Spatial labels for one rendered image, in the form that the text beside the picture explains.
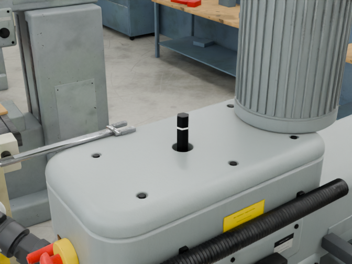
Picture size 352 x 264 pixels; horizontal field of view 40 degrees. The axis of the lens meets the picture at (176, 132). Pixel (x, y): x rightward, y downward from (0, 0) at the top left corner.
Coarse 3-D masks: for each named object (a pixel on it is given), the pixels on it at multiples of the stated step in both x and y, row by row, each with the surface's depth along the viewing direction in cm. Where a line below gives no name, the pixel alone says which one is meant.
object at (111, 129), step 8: (112, 128) 88; (128, 128) 88; (80, 136) 85; (88, 136) 85; (96, 136) 85; (104, 136) 86; (56, 144) 83; (64, 144) 83; (72, 144) 83; (80, 144) 84; (24, 152) 80; (32, 152) 80; (40, 152) 80; (48, 152) 81; (0, 160) 78; (8, 160) 78; (16, 160) 78; (24, 160) 79
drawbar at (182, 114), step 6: (180, 114) 81; (186, 114) 81; (180, 120) 80; (186, 120) 80; (180, 126) 81; (186, 126) 81; (180, 132) 81; (186, 132) 81; (180, 138) 82; (186, 138) 82; (180, 144) 82; (186, 144) 82; (180, 150) 83; (186, 150) 83
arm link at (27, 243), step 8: (8, 224) 126; (16, 224) 127; (8, 232) 124; (16, 232) 125; (24, 232) 127; (0, 240) 124; (8, 240) 124; (16, 240) 125; (24, 240) 124; (32, 240) 125; (40, 240) 123; (0, 248) 124; (8, 248) 123; (16, 248) 124; (24, 248) 123; (32, 248) 122; (40, 248) 121; (8, 256) 126; (16, 256) 126; (24, 256) 124
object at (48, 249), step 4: (52, 244) 88; (44, 248) 87; (48, 248) 87; (52, 248) 87; (32, 252) 86; (36, 252) 86; (40, 252) 86; (44, 252) 86; (48, 252) 86; (52, 252) 87; (28, 256) 86; (32, 256) 85; (36, 256) 85; (40, 256) 86; (28, 260) 85; (32, 260) 85; (36, 260) 85
